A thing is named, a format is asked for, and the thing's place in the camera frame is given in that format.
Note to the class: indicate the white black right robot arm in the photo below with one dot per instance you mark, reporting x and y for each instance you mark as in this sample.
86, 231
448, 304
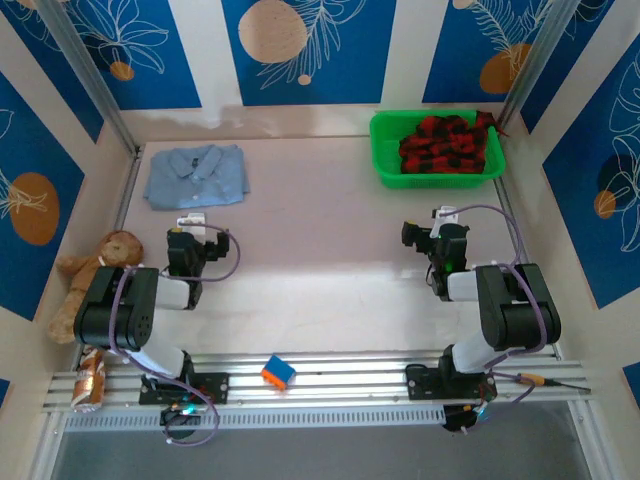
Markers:
462, 287

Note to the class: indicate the light blue folded shirt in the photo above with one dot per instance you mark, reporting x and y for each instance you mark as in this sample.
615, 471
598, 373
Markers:
197, 175

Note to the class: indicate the blue orange block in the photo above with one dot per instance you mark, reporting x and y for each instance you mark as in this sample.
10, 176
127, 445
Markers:
277, 372

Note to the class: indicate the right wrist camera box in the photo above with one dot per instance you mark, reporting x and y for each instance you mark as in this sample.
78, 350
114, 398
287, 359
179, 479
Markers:
444, 215

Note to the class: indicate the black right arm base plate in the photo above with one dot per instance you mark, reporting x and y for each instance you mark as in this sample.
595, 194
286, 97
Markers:
422, 382

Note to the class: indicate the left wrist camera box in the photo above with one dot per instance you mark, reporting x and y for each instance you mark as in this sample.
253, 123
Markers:
191, 219

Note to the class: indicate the green plastic basket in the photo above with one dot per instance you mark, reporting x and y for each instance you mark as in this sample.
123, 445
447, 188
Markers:
387, 150

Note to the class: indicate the black controller board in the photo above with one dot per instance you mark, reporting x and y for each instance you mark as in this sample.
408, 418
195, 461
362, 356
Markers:
465, 417
180, 414

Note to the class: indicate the red black plaid shirt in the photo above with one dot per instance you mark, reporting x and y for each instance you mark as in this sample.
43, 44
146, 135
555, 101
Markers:
442, 145

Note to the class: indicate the copper coloured can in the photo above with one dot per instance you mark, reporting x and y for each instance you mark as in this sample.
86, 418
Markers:
89, 385

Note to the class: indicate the aluminium mounting rail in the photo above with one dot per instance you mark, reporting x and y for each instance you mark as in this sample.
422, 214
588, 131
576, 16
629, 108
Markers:
350, 380

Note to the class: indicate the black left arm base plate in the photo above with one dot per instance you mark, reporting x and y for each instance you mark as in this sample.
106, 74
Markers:
212, 387

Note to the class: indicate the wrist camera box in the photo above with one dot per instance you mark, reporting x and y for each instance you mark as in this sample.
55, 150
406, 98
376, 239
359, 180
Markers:
444, 215
191, 219

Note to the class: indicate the brown teddy bear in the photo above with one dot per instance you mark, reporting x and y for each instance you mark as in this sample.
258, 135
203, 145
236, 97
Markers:
107, 255

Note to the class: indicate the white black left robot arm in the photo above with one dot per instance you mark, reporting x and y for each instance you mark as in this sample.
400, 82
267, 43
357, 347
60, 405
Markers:
172, 292

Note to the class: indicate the aluminium frame post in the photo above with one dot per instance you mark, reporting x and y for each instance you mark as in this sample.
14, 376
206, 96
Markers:
95, 80
535, 60

